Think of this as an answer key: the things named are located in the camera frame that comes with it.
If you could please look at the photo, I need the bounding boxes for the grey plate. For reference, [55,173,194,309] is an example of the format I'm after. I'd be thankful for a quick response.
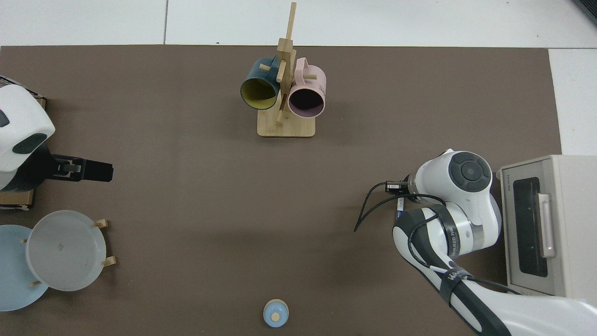
[26,210,107,292]

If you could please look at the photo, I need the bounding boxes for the wooden plate rack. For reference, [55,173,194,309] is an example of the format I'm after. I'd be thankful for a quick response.
[21,218,117,287]

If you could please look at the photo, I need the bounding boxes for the brown table cloth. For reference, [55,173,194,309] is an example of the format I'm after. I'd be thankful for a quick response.
[0,44,565,336]

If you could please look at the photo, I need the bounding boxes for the light blue plate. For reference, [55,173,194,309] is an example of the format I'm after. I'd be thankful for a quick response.
[0,224,49,312]

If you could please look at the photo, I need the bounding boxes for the dark blue mug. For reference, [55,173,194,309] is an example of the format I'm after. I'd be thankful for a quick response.
[240,57,280,111]

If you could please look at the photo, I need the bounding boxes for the wooden cup stand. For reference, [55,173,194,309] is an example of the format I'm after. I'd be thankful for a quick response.
[257,2,316,138]

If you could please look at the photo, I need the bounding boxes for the small blue round thing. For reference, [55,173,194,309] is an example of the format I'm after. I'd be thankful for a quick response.
[263,299,290,328]

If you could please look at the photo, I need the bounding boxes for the pink mug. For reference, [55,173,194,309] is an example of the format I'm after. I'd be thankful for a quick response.
[287,57,326,119]

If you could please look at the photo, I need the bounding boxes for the pale toaster oven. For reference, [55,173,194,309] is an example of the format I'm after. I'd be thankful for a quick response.
[495,155,597,308]

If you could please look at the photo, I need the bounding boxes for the dark grey equipment corner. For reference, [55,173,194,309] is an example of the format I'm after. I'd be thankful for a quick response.
[573,0,597,26]

